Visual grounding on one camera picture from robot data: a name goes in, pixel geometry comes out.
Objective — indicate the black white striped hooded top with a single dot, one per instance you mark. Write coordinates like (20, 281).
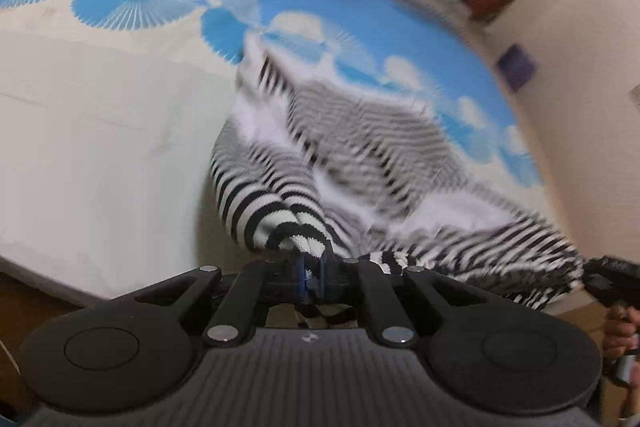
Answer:
(350, 167)

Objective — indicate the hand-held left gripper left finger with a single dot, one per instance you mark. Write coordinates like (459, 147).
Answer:
(299, 278)

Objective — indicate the blue white printed bed sheet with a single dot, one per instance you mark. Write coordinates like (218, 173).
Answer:
(100, 132)

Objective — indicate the person's right hand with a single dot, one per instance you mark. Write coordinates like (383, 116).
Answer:
(622, 332)

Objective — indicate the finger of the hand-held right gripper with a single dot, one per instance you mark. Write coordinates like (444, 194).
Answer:
(596, 277)

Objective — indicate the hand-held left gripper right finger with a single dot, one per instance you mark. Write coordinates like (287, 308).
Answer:
(323, 277)

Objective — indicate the purple box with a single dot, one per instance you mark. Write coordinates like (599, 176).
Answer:
(517, 67)

